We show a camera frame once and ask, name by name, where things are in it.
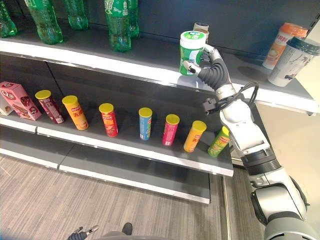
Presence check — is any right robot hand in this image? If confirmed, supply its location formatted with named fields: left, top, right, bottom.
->
left=183, top=44, right=237, bottom=100

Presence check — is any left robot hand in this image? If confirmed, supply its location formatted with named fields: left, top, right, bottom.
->
left=66, top=224, right=100, bottom=240

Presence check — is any green white gum jar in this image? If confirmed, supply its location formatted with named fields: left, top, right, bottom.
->
left=178, top=30, right=207, bottom=76

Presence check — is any grey robot body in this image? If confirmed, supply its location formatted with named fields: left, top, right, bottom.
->
left=99, top=231, right=151, bottom=240

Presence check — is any dark robot foot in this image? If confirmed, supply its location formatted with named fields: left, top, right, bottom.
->
left=121, top=222, right=134, bottom=236

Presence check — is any brown white lidded jar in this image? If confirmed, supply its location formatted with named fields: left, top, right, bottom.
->
left=192, top=22, right=210, bottom=44

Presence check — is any orange chip can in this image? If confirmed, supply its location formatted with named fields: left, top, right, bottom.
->
left=61, top=95, right=89, bottom=131
left=183, top=120, right=208, bottom=153

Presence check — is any orange lidded drink cup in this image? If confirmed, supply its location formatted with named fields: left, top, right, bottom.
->
left=262, top=22, right=309, bottom=71

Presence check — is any green chip can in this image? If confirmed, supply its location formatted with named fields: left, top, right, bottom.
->
left=207, top=125, right=231, bottom=158

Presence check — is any pink chip can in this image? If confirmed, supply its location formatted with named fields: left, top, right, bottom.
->
left=161, top=113, right=181, bottom=147

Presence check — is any black lidded white drink cup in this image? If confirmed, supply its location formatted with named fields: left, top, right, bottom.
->
left=267, top=36, right=320, bottom=88

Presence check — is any grey white store shelf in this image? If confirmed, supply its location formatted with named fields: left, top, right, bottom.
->
left=0, top=0, right=320, bottom=205

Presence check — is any blue chip can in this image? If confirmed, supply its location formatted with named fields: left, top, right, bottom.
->
left=138, top=107, right=154, bottom=141

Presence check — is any green plastic soda bottle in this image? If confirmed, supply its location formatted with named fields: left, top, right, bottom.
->
left=63, top=0, right=89, bottom=31
left=104, top=0, right=132, bottom=53
left=24, top=0, right=64, bottom=46
left=0, top=0, right=18, bottom=39
left=127, top=0, right=140, bottom=39

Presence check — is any dark red chip can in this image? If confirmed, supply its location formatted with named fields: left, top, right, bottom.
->
left=34, top=89, right=65, bottom=125

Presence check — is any pink snack box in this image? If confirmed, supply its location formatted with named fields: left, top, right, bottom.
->
left=0, top=81, right=43, bottom=122

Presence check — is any white snack box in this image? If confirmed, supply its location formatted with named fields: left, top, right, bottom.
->
left=0, top=94, right=14, bottom=116

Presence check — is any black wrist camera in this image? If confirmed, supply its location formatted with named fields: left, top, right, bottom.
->
left=202, top=97, right=220, bottom=116

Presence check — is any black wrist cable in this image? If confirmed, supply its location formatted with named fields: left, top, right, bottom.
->
left=217, top=81, right=260, bottom=111

